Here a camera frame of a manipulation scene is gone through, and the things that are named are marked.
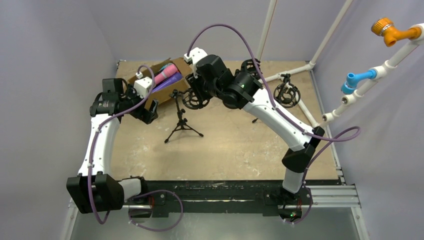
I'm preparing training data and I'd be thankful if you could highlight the purple toy microphone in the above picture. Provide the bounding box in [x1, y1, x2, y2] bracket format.
[152, 72, 183, 93]

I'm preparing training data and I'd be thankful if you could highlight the black round-base microphone stand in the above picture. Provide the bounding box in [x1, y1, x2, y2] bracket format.
[234, 59, 261, 80]

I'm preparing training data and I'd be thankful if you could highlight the brown cardboard box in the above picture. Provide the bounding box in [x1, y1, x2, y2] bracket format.
[145, 57, 192, 109]

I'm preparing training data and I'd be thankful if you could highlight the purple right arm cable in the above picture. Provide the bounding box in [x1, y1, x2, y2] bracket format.
[186, 23, 362, 225]

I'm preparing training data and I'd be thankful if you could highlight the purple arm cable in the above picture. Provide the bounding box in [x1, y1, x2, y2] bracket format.
[186, 23, 362, 225]
[87, 64, 184, 233]

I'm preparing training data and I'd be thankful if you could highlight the orange pipe fitting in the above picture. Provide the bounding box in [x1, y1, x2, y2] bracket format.
[371, 17, 424, 47]

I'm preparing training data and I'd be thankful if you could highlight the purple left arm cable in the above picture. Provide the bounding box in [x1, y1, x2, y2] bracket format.
[87, 64, 184, 233]

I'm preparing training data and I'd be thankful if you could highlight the pink toy microphone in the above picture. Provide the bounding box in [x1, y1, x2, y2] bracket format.
[154, 63, 179, 85]

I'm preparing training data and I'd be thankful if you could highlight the white PVC pipe frame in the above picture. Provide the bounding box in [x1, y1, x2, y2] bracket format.
[247, 0, 424, 127]

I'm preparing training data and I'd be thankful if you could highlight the blue pipe fitting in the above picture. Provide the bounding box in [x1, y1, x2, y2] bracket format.
[340, 69, 377, 95]

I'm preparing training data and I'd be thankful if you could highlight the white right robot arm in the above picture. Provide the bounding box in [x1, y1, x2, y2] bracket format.
[183, 53, 324, 194]

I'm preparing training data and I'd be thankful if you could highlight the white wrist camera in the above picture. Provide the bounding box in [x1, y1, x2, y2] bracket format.
[133, 73, 155, 99]
[183, 47, 208, 66]

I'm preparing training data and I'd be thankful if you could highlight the black tripod microphone stand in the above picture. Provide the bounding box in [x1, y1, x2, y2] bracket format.
[164, 89, 204, 144]

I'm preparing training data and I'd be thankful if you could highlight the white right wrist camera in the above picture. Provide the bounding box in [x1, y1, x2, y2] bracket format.
[183, 47, 208, 66]

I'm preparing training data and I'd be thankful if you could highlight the black small tripod stand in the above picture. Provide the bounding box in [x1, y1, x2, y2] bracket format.
[273, 73, 301, 109]

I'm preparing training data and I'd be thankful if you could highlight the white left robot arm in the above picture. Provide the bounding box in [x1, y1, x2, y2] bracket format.
[66, 77, 159, 214]

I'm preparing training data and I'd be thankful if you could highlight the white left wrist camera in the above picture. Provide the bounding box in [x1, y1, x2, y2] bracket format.
[133, 73, 155, 99]

